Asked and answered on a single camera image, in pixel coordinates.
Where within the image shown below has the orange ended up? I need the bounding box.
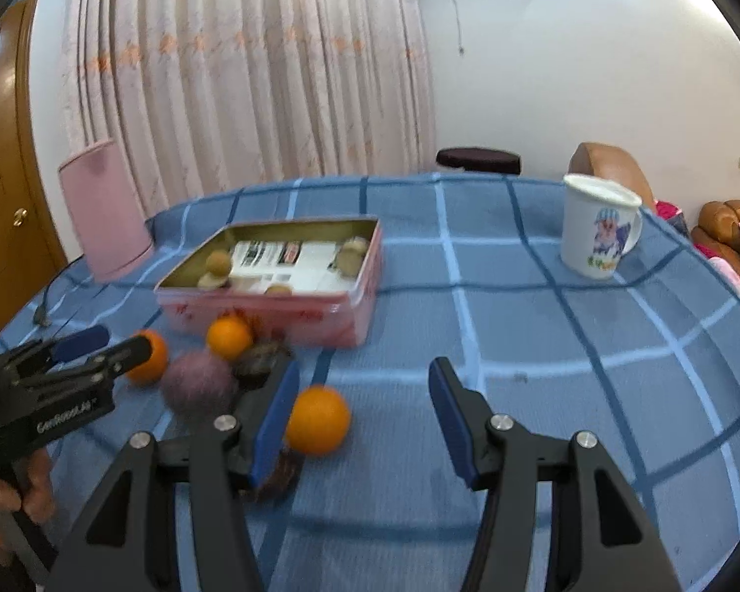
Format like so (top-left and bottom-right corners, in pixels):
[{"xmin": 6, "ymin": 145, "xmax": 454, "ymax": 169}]
[
  {"xmin": 285, "ymin": 385, "xmax": 352, "ymax": 458},
  {"xmin": 206, "ymin": 314, "xmax": 255, "ymax": 362},
  {"xmin": 125, "ymin": 329, "xmax": 170, "ymax": 386}
]

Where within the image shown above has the dark brown round fruit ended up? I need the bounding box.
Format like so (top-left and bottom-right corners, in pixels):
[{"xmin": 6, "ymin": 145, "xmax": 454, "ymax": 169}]
[
  {"xmin": 240, "ymin": 447, "xmax": 303, "ymax": 503},
  {"xmin": 233, "ymin": 341, "xmax": 296, "ymax": 391}
]

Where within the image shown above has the dark round stool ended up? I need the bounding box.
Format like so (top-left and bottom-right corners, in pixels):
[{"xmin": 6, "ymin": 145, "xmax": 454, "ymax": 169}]
[{"xmin": 436, "ymin": 147, "xmax": 522, "ymax": 177}]

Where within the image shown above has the person's left hand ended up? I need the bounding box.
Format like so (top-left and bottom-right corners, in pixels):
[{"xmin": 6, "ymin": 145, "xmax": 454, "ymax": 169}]
[{"xmin": 0, "ymin": 447, "xmax": 58, "ymax": 568}]

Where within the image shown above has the pink cylindrical container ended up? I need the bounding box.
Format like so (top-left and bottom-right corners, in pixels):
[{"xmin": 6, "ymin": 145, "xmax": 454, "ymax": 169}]
[{"xmin": 58, "ymin": 139, "xmax": 155, "ymax": 285}]

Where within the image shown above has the white packet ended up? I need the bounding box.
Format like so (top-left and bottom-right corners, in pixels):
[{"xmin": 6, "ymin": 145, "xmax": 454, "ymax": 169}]
[{"xmin": 225, "ymin": 239, "xmax": 362, "ymax": 296}]

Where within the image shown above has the white cartoon mug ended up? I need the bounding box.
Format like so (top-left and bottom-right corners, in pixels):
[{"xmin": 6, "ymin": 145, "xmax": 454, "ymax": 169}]
[{"xmin": 560, "ymin": 173, "xmax": 644, "ymax": 281}]

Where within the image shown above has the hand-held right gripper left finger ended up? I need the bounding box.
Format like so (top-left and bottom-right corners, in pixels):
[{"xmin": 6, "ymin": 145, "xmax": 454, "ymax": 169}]
[{"xmin": 48, "ymin": 358, "xmax": 301, "ymax": 592}]

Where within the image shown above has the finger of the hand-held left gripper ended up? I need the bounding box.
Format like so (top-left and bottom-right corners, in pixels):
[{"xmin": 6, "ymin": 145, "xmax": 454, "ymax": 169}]
[
  {"xmin": 12, "ymin": 338, "xmax": 153, "ymax": 392},
  {"xmin": 0, "ymin": 324, "xmax": 112, "ymax": 377}
]

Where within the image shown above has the pink patterned curtain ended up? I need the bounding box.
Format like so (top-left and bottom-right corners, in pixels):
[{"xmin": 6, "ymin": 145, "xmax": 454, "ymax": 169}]
[{"xmin": 58, "ymin": 0, "xmax": 439, "ymax": 217}]

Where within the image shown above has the black cable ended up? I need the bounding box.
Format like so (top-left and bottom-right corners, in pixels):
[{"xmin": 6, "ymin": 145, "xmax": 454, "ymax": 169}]
[{"xmin": 34, "ymin": 271, "xmax": 81, "ymax": 328}]

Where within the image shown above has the pink tin box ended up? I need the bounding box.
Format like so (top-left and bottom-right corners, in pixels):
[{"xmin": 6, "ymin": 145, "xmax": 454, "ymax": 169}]
[{"xmin": 154, "ymin": 216, "xmax": 384, "ymax": 349}]

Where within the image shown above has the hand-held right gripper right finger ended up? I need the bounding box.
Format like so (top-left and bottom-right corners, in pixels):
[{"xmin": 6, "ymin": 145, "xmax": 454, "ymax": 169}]
[{"xmin": 427, "ymin": 356, "xmax": 682, "ymax": 592}]

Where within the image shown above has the air conditioner cord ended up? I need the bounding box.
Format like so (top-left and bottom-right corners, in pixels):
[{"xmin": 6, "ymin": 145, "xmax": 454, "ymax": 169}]
[{"xmin": 453, "ymin": 0, "xmax": 470, "ymax": 56}]

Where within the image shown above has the wooden wardrobe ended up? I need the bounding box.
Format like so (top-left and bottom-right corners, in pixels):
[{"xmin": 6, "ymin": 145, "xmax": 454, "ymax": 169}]
[{"xmin": 0, "ymin": 0, "xmax": 69, "ymax": 346}]

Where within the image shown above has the purple fuzzy round fruit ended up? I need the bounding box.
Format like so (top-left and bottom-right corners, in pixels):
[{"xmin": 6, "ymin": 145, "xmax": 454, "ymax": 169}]
[{"xmin": 160, "ymin": 350, "xmax": 238, "ymax": 426}]

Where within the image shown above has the brown leather chair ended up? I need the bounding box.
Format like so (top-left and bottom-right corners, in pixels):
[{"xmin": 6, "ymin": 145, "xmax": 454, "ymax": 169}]
[{"xmin": 568, "ymin": 142, "xmax": 658, "ymax": 211}]

